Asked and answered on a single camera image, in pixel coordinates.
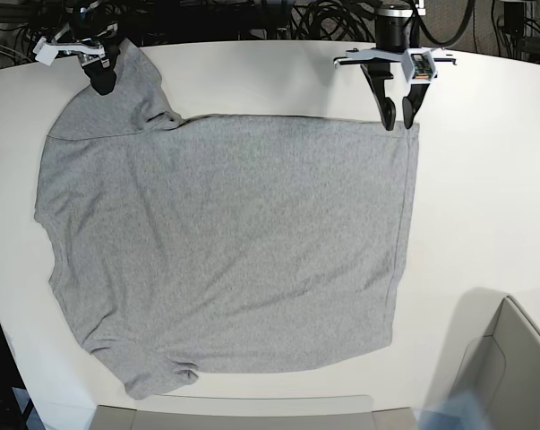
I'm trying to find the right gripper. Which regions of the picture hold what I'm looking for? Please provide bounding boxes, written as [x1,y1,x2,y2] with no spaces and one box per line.
[54,4,120,96]

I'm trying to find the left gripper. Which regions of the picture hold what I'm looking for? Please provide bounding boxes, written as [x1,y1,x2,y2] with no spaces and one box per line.
[333,48,457,131]

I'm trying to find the grey T-shirt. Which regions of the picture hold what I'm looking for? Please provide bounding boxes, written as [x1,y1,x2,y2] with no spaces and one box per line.
[35,41,419,400]

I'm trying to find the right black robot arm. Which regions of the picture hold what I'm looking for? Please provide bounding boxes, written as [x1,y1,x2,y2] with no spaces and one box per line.
[53,1,120,96]

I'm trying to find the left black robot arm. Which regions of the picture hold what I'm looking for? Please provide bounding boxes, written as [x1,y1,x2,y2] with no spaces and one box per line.
[333,1,457,131]

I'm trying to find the grey plastic bin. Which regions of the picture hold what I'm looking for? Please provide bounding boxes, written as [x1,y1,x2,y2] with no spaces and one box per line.
[421,288,540,429]

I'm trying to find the blue cloth at bottom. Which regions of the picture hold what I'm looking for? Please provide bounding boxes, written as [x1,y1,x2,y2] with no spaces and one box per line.
[415,390,482,430]

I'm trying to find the grey tray at table edge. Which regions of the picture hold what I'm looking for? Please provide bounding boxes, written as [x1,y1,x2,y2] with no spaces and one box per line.
[90,395,418,429]

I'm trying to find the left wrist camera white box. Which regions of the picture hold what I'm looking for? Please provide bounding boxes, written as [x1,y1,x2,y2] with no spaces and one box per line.
[400,48,438,84]

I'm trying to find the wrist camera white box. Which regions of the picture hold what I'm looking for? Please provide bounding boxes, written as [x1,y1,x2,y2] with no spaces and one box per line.
[400,48,438,84]
[32,37,58,66]

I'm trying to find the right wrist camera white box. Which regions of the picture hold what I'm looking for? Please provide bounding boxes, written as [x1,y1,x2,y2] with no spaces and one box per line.
[32,37,58,66]

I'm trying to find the tangled black cables behind table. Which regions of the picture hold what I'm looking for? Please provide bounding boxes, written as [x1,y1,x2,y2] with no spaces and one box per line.
[291,0,378,44]

